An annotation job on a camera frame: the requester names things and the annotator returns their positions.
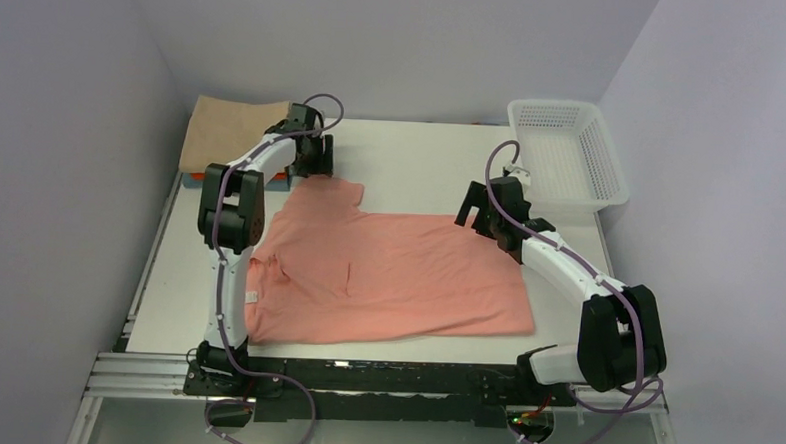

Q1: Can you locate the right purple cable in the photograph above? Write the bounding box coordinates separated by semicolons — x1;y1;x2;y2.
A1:
472;139;674;444

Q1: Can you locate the purple cable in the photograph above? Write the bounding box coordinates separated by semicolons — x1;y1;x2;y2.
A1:
201;88;346;444
472;139;674;444

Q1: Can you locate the folded tan t shirt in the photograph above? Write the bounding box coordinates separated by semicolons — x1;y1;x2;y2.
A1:
178;95;292;174

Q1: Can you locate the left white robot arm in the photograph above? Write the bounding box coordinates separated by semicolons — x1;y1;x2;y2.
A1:
193;102;334;395

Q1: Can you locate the white plastic basket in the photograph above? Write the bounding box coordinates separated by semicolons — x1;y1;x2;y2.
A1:
507;99;630;213

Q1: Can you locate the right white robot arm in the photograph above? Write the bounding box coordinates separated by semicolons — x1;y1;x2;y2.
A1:
455;175;667;403

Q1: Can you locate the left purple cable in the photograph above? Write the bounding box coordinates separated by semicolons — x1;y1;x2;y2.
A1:
201;88;346;444

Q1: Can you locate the folded blue t shirt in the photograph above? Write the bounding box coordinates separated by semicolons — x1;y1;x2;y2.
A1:
181;167;293;192

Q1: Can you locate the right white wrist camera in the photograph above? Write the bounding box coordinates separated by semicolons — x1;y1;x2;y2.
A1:
502;164;531;191

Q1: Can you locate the pink t shirt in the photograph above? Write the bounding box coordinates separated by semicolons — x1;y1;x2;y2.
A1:
244;177;535;345

